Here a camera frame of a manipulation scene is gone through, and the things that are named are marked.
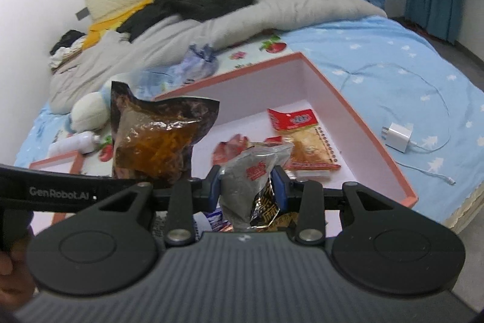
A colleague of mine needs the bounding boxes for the blue white snack packet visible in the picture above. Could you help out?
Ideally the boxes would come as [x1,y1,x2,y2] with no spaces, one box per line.
[193,207,229,234]

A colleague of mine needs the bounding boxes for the yellow red-bordered snack packet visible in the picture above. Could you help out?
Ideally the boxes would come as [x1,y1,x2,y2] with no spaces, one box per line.
[266,109,340,172]

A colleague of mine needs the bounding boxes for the red wafer snack packet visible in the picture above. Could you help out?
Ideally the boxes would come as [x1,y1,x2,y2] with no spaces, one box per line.
[212,133,250,166]

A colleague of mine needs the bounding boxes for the grey brown snack packet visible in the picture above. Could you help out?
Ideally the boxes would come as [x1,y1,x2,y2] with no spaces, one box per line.
[220,143,293,232]

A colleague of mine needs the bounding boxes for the dark orange snack packet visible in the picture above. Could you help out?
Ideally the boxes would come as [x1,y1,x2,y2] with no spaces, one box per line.
[110,82,220,186]

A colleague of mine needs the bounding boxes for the person's left hand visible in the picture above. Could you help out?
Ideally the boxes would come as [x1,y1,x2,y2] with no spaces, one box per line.
[0,234,35,311]

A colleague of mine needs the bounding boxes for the pink box lid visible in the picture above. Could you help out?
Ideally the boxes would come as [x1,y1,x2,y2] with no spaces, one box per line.
[29,151,84,234]

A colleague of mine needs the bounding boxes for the white plastic bottle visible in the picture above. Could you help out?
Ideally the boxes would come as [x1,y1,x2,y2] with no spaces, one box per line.
[47,131,101,157]

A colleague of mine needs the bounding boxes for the pink cardboard box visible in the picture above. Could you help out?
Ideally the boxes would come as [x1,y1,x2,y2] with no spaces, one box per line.
[152,51,419,229]

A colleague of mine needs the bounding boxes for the white blue plush toy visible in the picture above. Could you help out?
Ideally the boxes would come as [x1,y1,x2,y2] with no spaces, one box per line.
[70,92,109,133]

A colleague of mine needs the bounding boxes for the crumpled blue plastic bag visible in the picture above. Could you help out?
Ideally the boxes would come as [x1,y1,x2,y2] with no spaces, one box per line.
[128,44,218,100]

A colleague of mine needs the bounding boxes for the grey duvet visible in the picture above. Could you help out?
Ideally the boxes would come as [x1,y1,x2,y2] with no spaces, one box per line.
[48,0,386,114]

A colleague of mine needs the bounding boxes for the yellow pillow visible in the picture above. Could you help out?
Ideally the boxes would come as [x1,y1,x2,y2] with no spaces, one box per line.
[82,0,152,51]

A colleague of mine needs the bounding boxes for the clothes on bedside table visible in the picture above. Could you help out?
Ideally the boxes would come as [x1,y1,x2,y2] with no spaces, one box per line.
[48,29,87,71]

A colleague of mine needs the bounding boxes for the black clothing pile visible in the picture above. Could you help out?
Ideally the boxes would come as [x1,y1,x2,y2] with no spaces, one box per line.
[116,0,255,42]

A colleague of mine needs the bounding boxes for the white charger with cable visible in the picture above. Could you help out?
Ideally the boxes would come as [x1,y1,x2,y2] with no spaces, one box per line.
[345,61,457,187]

